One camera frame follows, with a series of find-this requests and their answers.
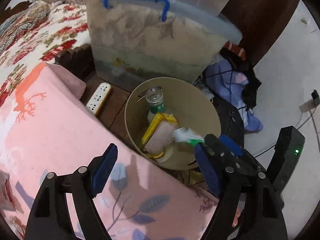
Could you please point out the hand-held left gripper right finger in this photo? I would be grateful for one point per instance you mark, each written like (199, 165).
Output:
(207, 172)

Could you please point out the white power strip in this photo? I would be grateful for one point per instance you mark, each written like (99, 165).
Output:
(98, 97)

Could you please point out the yellow printed paper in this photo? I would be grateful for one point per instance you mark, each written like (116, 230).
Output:
(195, 177)

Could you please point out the carved dark wooden headboard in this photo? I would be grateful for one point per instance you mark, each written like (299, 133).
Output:
(17, 7)

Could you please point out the black charger plug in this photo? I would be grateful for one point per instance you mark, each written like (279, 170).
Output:
(315, 97)

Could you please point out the yellow snack package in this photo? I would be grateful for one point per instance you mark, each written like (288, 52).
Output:
(156, 127)

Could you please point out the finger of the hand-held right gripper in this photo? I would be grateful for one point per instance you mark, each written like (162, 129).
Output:
(231, 144)
(215, 148)

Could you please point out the small green scrap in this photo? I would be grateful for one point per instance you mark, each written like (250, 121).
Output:
(303, 20)

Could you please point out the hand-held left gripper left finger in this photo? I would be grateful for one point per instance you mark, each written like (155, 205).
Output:
(105, 172)

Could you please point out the dark wooden door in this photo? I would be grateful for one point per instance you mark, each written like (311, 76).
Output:
(260, 17)

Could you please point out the beige round waste bin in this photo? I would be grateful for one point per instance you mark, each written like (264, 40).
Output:
(190, 100)

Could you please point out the black cloth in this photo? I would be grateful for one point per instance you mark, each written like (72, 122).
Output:
(251, 90)

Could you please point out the dark wooden bed frame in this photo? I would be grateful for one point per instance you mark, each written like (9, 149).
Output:
(75, 60)

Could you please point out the beige floor socket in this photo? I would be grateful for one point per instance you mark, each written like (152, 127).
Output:
(306, 106)

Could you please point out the red white striped cloth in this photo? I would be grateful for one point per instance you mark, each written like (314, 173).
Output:
(236, 50)

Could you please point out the pink printed blanket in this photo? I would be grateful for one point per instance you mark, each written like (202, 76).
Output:
(62, 130)

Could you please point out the patchwork floral quilt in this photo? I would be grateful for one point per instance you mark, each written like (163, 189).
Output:
(22, 22)

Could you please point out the white green wrapper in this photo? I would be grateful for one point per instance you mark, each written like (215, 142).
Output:
(186, 135)

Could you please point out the black bag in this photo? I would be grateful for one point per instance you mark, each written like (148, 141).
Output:
(231, 120)

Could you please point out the purple cloth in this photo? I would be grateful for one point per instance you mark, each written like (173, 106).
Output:
(225, 80)

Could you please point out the white red floral bedsheet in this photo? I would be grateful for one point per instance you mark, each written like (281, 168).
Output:
(62, 30)

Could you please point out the clear plastic bottle green label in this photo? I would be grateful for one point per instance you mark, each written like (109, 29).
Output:
(155, 97)

